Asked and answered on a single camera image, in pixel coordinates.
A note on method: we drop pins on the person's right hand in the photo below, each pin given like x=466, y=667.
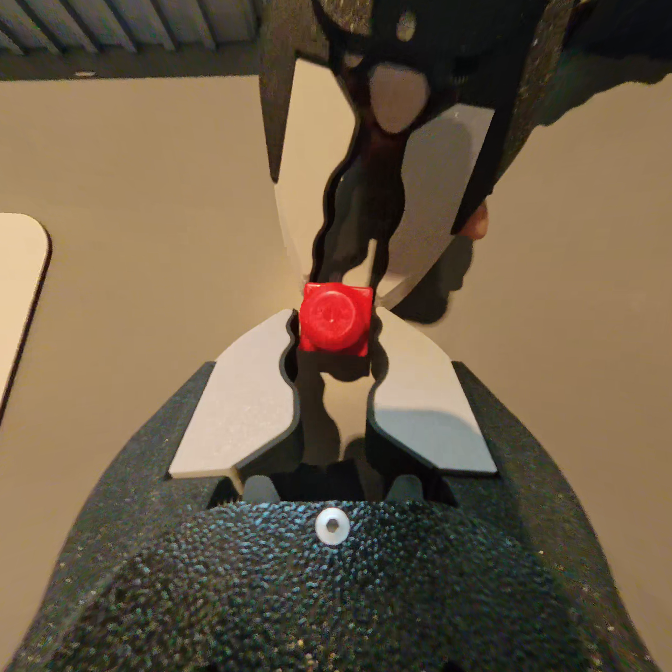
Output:
x=475, y=221

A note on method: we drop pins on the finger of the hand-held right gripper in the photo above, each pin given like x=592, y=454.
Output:
x=304, y=157
x=435, y=194

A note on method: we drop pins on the grey ribbed plastic bin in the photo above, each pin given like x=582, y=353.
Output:
x=131, y=26

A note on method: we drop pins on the red single-stud block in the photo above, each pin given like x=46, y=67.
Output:
x=333, y=317

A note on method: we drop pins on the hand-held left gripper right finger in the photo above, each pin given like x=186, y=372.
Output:
x=425, y=414

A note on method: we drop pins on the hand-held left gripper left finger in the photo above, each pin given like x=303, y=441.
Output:
x=246, y=409

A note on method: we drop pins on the person's right forearm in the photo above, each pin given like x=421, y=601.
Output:
x=614, y=42

